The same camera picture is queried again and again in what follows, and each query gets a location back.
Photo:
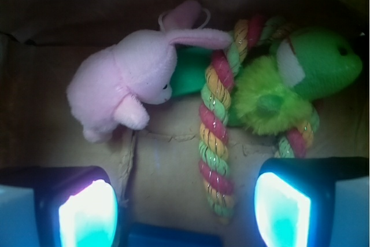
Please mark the multicolored twisted rope toy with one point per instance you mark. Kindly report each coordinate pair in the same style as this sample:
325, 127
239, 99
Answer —
214, 154

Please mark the green plush bird toy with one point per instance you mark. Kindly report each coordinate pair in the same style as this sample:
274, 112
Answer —
266, 85

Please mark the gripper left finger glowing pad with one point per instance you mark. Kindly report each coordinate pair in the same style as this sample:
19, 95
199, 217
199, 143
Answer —
57, 206

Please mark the pink plush bunny toy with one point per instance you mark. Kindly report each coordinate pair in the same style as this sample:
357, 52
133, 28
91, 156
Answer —
112, 86

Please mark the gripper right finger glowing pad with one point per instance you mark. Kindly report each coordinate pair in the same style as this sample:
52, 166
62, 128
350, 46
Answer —
313, 201

